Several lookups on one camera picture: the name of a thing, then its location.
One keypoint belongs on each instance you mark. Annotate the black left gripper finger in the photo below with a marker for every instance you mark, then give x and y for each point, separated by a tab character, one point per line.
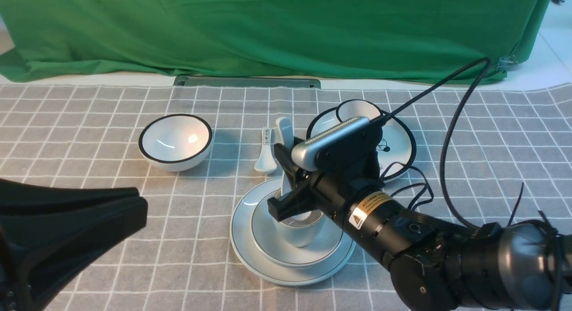
49	235

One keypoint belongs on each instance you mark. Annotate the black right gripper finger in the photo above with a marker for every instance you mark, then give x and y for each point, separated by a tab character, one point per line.
295	175
300	200

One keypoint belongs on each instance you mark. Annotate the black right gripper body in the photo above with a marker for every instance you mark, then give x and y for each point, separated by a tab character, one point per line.
337	189

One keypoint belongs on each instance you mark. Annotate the large plain white spoon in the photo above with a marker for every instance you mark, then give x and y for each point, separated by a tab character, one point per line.
286	134

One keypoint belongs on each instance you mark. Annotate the plain white cup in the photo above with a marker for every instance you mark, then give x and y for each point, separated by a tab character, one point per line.
300	230

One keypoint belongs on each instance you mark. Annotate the thin rimmed white bowl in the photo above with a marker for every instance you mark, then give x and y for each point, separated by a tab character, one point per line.
329	242

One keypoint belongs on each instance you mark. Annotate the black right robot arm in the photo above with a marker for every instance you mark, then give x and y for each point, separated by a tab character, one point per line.
434	265

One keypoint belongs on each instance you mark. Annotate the small patterned white spoon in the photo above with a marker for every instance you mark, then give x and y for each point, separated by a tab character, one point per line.
266	163

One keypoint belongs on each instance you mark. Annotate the black rimmed illustrated plate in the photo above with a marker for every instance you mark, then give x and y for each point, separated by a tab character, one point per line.
396	151

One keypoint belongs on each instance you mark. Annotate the black rimmed white cup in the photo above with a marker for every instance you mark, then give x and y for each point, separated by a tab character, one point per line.
357	108

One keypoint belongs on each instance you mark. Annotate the large plain white plate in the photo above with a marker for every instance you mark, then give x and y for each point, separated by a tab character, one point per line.
244	246

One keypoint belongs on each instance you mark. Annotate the black rimmed white bowl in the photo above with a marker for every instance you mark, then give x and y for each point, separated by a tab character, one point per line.
176	142

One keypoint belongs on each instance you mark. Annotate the grey checked tablecloth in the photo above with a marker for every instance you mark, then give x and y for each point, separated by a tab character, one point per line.
74	136

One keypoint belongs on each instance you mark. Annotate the green backdrop cloth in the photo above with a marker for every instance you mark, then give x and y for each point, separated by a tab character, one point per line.
412	40

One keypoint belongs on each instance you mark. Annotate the metal clip on backdrop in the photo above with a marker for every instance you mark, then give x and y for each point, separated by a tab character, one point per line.
508	63

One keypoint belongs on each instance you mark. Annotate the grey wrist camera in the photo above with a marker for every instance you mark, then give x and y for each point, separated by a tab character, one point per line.
330	139

